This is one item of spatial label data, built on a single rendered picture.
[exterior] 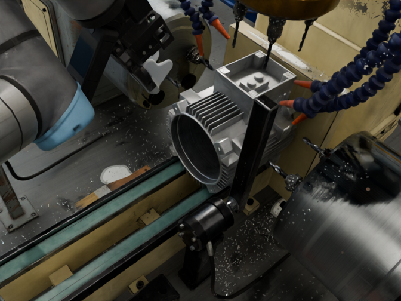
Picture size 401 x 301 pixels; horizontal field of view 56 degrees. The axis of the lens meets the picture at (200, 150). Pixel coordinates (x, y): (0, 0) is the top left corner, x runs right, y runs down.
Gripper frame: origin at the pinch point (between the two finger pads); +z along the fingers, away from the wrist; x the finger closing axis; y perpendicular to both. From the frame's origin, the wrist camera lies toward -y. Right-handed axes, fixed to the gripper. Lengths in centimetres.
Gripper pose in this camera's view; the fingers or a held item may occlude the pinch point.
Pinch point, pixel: (150, 90)
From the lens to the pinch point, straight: 64.3
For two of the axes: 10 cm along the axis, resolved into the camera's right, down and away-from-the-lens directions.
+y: 7.0, -7.1, 0.5
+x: -6.5, -6.1, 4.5
